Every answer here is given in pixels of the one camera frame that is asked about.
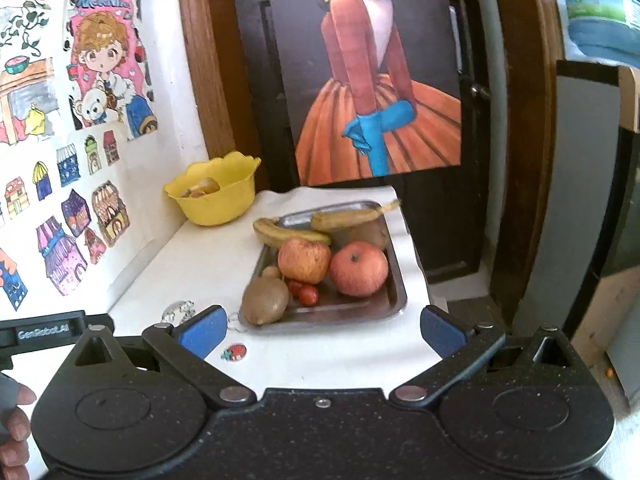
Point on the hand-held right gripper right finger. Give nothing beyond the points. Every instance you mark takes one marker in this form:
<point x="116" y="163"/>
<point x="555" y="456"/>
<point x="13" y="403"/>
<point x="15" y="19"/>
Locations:
<point x="442" y="332"/>

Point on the metal tray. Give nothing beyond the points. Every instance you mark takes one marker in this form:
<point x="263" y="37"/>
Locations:
<point x="350" y="305"/>

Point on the blue water jug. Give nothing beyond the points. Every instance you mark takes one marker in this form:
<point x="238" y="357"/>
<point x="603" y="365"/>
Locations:
<point x="600" y="10"/>

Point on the brown cardboard box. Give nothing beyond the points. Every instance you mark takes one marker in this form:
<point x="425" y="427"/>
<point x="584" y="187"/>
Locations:
<point x="630" y="100"/>

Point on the fireplace room drawing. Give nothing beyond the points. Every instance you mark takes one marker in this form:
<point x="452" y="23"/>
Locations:
<point x="25" y="85"/>

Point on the round door knob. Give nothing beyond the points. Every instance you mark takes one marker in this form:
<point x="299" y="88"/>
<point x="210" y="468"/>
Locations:
<point x="481" y="91"/>

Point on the person's left hand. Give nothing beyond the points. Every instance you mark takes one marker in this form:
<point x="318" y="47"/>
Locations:
<point x="12" y="435"/>

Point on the small round kiwi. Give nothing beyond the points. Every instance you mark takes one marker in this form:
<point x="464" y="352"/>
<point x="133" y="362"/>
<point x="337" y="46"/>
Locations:
<point x="271" y="271"/>

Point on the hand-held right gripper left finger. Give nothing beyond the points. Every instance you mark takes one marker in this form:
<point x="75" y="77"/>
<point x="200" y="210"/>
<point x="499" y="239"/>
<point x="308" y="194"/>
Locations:
<point x="202" y="332"/>

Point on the medium brown kiwi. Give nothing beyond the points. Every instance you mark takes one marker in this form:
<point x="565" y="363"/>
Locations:
<point x="375" y="235"/>

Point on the large oval kiwi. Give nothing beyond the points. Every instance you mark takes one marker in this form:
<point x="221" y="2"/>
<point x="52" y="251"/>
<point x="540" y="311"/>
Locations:
<point x="265" y="301"/>

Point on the pale streaked apple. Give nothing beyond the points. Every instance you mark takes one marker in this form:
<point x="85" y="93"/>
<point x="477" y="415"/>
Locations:
<point x="304" y="260"/>

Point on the grey water dispenser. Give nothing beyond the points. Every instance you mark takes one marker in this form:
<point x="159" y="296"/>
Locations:
<point x="585" y="185"/>

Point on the red cherry tomato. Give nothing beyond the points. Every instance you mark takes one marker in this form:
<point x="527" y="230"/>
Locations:
<point x="309" y="296"/>

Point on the yellow plastic bowl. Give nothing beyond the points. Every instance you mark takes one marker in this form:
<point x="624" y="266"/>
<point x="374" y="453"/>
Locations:
<point x="215" y="207"/>

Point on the red apple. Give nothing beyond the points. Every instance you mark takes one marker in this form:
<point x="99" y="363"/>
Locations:
<point x="359" y="269"/>

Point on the wooden door frame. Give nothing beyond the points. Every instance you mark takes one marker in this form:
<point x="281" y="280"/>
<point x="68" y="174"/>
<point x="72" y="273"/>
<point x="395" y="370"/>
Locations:
<point x="215" y="60"/>

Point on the orange dress painting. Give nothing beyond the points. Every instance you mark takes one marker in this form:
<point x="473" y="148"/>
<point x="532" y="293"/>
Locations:
<point x="380" y="110"/>

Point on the cartoon girl teddy poster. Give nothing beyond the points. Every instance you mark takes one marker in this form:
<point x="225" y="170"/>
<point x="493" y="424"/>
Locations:
<point x="105" y="60"/>

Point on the colourful houses drawing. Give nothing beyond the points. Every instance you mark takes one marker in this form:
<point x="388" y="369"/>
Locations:
<point x="65" y="240"/>

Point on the brown ginger root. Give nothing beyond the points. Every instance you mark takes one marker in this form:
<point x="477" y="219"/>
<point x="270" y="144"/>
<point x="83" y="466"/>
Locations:
<point x="200" y="187"/>

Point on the yellow banana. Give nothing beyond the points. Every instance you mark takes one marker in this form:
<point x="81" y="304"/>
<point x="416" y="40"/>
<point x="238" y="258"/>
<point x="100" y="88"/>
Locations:
<point x="285" y="235"/>
<point x="350" y="217"/>

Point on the white printed tablecloth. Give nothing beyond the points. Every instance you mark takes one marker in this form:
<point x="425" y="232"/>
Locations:
<point x="200" y="260"/>

